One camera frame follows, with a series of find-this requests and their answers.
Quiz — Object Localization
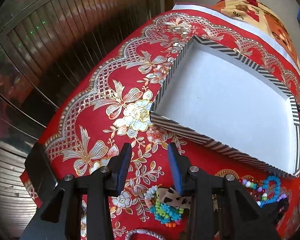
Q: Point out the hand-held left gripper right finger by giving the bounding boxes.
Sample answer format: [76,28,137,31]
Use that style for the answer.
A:
[167,142,282,240]

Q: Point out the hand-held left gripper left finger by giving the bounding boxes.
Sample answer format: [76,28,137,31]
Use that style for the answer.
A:
[20,142,133,240]

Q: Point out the turquoise flower bead bracelet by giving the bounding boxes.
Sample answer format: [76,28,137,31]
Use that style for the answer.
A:
[150,201,184,228]

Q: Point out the striped shallow cardboard box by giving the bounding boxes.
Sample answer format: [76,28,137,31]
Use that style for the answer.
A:
[150,35,300,179]

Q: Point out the cow print hair bow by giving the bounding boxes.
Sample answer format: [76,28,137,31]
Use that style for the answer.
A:
[156,186,193,209]

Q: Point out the red floral tablecloth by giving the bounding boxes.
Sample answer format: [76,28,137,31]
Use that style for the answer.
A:
[20,4,300,240]

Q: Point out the orange printed blanket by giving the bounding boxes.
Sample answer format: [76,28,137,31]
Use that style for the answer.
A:
[210,0,300,78]

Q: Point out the wooden slatted door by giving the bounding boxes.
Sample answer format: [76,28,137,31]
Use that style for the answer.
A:
[0,0,175,240]

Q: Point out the white bead bracelet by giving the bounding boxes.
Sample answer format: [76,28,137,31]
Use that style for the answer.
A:
[143,185,163,201]

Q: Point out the grey white braided hair tie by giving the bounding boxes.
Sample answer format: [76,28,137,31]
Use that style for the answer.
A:
[125,227,167,240]

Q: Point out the multicolour bead bracelet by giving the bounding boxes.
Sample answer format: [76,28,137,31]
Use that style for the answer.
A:
[240,178,268,207]

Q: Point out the blue bead bracelet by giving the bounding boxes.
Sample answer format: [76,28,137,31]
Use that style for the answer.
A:
[261,175,282,205]

